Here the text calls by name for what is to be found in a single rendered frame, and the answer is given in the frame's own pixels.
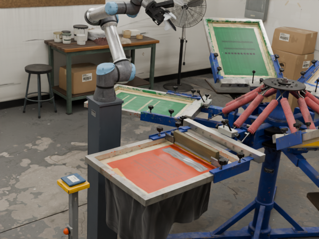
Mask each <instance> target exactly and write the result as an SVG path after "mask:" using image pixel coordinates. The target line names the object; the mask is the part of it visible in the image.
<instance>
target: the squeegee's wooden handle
mask: <svg viewBox="0 0 319 239"><path fill-rule="evenodd" d="M173 137H174V138H175V140H174V142H178V143H180V144H182V145H184V146H186V147H187V148H189V149H191V150H193V151H195V152H197V153H199V154H200V155H202V156H204V157H206V158H208V159H210V160H211V159H212V158H211V157H213V158H215V159H217V160H218V159H219V151H217V150H215V149H213V148H211V147H209V146H207V145H205V144H203V143H201V142H199V141H198V140H196V139H194V138H192V137H190V136H188V135H186V134H184V133H182V132H180V131H178V130H175V131H174V134H173Z"/></svg>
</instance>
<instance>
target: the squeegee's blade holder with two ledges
mask: <svg viewBox="0 0 319 239"><path fill-rule="evenodd" d="M175 144H177V145H179V146H180V147H182V148H184V149H186V150H188V151H189V152H191V153H193V154H195V155H197V156H199V157H200V158H202V159H204V160H206V161H208V162H211V160H210V159H208V158H206V157H204V156H202V155H200V154H199V153H197V152H195V151H193V150H191V149H189V148H187V147H186V146H184V145H182V144H180V143H178V142H175Z"/></svg>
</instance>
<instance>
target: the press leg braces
mask: <svg viewBox="0 0 319 239"><path fill-rule="evenodd" d="M273 207H274V209H275V210H276V211H277V212H278V213H279V214H280V215H282V216H283V217H284V218H285V219H286V220H287V221H288V222H289V223H290V224H291V225H292V226H293V228H292V229H293V231H294V232H295V233H304V232H307V230H306V229H305V228H304V227H301V226H300V225H299V224H298V223H297V222H296V221H295V220H294V219H293V218H292V217H291V216H290V215H289V214H288V213H287V212H286V211H285V210H283V209H282V208H281V207H280V206H279V205H278V204H277V203H276V202H275V201H274V205H273ZM254 208H256V202H255V200H253V201H252V202H251V203H250V204H248V205H247V206H246V207H244V208H243V209H242V210H240V211H239V212H238V213H237V214H235V215H234V216H233V217H231V218H230V219H229V220H227V221H226V222H225V223H224V224H222V225H221V226H220V227H218V228H217V229H216V230H214V231H209V232H210V234H211V236H212V237H221V236H225V234H224V231H226V230H227V229H228V228H230V227H231V226H232V225H234V224H235V223H236V222H238V221H239V220H240V219H241V218H243V217H244V216H245V215H247V214H248V213H249V212H251V211H252V210H253V209H254ZM264 212H265V206H262V205H260V209H259V213H258V218H257V223H256V227H255V231H254V236H253V239H259V236H260V232H261V227H262V223H263V217H264Z"/></svg>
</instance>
